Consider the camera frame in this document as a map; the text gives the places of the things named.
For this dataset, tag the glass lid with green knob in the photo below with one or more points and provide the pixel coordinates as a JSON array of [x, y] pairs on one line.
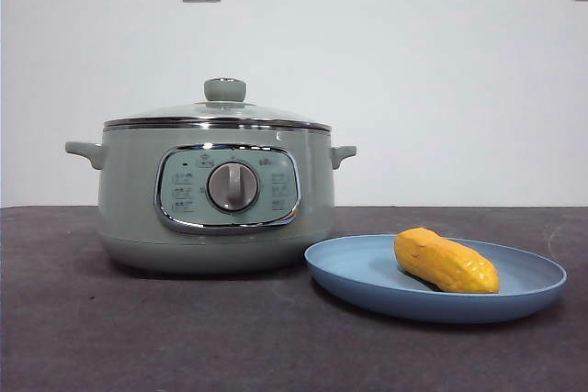
[[224, 89]]

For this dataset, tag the yellow corn cob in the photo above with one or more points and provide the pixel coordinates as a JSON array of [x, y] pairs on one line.
[[445, 261]]

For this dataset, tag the blue round plate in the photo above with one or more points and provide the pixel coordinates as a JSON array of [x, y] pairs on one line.
[[358, 272]]

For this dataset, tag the green electric steamer pot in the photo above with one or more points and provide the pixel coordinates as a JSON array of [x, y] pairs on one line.
[[133, 190]]

